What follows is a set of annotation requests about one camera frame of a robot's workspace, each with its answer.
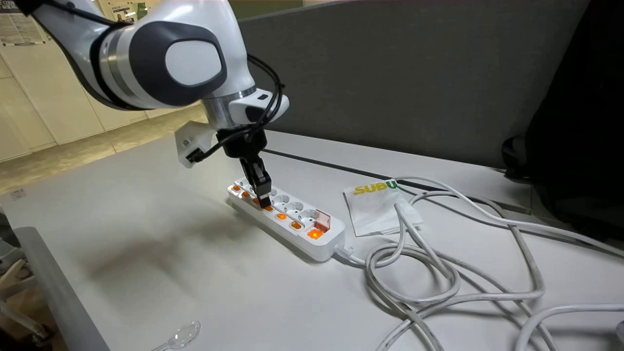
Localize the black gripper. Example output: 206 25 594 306
217 125 276 212

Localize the white power adapter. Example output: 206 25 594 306
342 177 424 240

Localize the gray partition panel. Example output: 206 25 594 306
237 0 594 171

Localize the small dark photo poster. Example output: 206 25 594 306
112 4 137 21

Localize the white multi-switch power strip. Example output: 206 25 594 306
225 175 348 265

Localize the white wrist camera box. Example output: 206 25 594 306
174 121 221 170

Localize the black camera cable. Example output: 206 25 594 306
186 53 289 164

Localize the white power cord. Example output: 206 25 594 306
334 173 624 351

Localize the white text wall poster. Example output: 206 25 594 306
0 10 50 49

